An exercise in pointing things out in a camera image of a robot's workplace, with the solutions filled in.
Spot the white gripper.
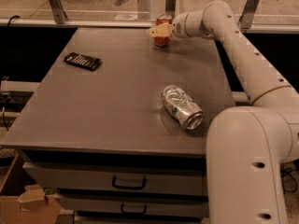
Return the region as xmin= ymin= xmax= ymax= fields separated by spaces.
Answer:
xmin=147 ymin=13 xmax=188 ymax=38

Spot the red coke can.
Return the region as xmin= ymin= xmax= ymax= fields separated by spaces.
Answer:
xmin=154 ymin=14 xmax=172 ymax=48

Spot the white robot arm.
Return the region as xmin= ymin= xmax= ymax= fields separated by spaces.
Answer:
xmin=148 ymin=0 xmax=299 ymax=224

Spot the silver crushed 7up can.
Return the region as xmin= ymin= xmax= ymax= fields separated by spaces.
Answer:
xmin=161 ymin=85 xmax=203 ymax=131

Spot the black snack bar packet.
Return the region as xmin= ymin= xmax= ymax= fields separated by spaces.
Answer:
xmin=64 ymin=52 xmax=101 ymax=71

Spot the grey drawer cabinet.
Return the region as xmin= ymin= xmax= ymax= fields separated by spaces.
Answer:
xmin=2 ymin=28 xmax=234 ymax=224

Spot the brown cardboard box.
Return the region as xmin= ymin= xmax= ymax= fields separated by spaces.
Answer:
xmin=0 ymin=156 xmax=61 ymax=224

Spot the right metal rail bracket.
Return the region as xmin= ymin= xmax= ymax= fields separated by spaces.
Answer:
xmin=239 ymin=0 xmax=260 ymax=30

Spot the left metal rail bracket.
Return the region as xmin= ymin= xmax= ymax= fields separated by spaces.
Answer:
xmin=49 ymin=0 xmax=66 ymax=24

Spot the black cable on left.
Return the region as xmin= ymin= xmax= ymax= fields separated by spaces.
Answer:
xmin=0 ymin=15 xmax=21 ymax=132

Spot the black top drawer handle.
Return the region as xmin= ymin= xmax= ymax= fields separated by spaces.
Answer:
xmin=111 ymin=176 xmax=147 ymax=190

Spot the black drawer handle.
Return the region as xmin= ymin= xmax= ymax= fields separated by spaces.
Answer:
xmin=111 ymin=176 xmax=147 ymax=190
xmin=121 ymin=203 xmax=148 ymax=215

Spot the black power adapter with cable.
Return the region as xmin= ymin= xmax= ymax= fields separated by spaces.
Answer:
xmin=280 ymin=167 xmax=298 ymax=193

